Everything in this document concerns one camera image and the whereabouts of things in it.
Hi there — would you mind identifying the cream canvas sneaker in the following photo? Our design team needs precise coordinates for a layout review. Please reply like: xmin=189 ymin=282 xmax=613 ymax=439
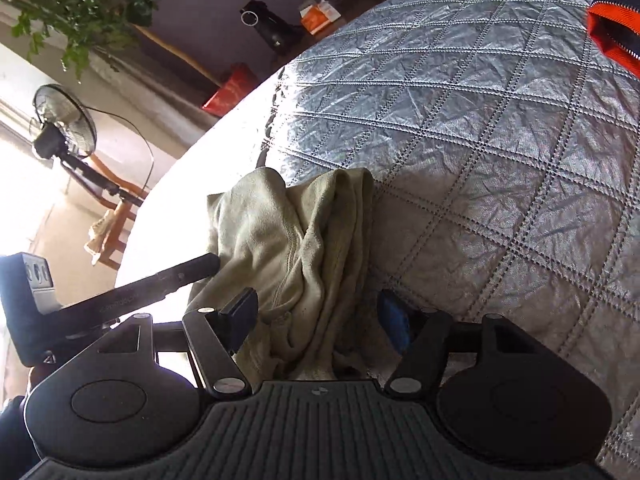
xmin=84 ymin=209 xmax=121 ymax=266

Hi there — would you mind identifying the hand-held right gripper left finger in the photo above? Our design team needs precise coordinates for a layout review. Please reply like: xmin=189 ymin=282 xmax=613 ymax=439
xmin=97 ymin=287 xmax=260 ymax=400

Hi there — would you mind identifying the black fan cable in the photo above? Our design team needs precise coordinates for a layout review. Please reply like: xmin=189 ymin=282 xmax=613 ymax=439
xmin=85 ymin=105 xmax=155 ymax=191

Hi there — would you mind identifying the green indoor plant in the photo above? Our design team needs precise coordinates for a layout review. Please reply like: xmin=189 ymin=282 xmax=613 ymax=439
xmin=0 ymin=0 xmax=223 ymax=88

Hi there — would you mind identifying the wooden chair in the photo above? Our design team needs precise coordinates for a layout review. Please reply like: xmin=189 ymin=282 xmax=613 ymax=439
xmin=87 ymin=152 xmax=151 ymax=272

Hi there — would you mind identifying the dark cloth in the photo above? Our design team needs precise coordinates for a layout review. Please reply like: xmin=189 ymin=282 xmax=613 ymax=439
xmin=0 ymin=395 xmax=36 ymax=480

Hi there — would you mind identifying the black device with ring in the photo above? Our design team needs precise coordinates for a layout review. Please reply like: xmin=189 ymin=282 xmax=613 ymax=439
xmin=239 ymin=0 xmax=303 ymax=53

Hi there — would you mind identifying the beige sweatshirt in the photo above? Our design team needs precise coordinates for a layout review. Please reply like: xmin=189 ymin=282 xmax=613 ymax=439
xmin=185 ymin=166 xmax=376 ymax=381

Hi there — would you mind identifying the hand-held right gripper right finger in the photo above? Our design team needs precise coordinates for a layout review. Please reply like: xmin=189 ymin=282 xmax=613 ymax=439
xmin=377 ymin=289 xmax=548 ymax=396

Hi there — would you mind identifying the red plant pot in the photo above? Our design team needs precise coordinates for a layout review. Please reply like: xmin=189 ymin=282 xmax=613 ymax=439
xmin=201 ymin=62 xmax=259 ymax=116

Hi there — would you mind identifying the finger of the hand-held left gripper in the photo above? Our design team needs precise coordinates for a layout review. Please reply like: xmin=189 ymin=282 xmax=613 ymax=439
xmin=52 ymin=253 xmax=222 ymax=335

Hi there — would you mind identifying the silver quilted bedspread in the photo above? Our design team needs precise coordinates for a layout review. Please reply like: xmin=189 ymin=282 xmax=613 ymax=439
xmin=115 ymin=0 xmax=640 ymax=471

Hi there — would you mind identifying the orange tissue box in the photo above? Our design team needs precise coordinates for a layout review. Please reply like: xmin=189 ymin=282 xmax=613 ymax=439
xmin=298 ymin=0 xmax=341 ymax=30

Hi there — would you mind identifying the black standing fan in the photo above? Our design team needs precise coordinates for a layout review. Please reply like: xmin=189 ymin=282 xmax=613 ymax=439
xmin=29 ymin=84 xmax=151 ymax=208

